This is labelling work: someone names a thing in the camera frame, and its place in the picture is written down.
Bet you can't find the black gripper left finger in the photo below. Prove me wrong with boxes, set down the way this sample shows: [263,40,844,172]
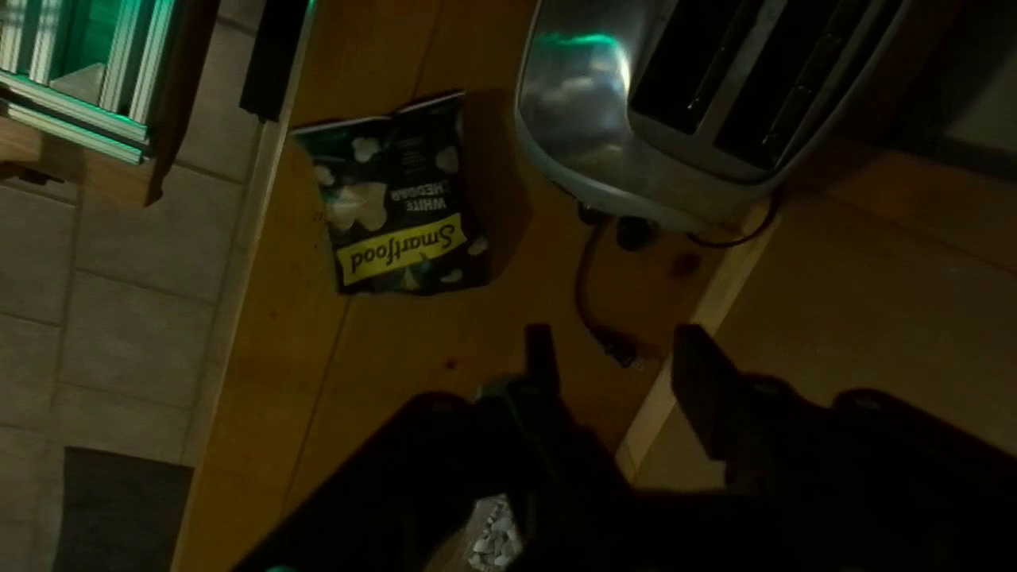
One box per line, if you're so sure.
[518,320,569,427]

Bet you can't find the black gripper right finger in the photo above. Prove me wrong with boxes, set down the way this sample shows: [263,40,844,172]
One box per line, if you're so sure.
[668,320,781,475]

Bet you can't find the black Smartfood popcorn packet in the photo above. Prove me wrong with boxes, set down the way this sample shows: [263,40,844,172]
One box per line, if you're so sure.
[288,86,496,299]

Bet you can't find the silver metal toaster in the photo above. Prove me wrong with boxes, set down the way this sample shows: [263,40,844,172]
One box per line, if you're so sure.
[511,0,914,238]

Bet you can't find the dark grey floor mat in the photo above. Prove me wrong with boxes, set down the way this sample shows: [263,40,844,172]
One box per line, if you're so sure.
[50,442,196,572]

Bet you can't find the white framed window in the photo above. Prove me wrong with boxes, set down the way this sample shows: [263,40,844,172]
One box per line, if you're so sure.
[0,0,185,170]

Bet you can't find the black toaster power cable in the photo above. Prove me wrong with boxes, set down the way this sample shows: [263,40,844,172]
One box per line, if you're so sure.
[573,202,664,371]

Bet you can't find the thin red wire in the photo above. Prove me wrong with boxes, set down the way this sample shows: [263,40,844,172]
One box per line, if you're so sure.
[683,189,789,254]

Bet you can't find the dark wooden post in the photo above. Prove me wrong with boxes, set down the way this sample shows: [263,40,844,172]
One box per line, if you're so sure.
[239,0,315,125]

